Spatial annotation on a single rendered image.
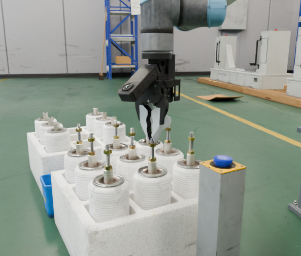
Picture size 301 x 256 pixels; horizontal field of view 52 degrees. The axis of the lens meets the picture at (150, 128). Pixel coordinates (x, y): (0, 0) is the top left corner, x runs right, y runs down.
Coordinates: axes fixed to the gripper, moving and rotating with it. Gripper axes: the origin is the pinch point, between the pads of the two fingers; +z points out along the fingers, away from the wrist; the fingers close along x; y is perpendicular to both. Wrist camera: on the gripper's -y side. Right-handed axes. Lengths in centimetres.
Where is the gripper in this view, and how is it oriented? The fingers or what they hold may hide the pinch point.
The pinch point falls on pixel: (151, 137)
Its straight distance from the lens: 76.1
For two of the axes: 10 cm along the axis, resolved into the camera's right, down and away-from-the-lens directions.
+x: -7.7, -1.5, 6.2
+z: 0.0, 9.7, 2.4
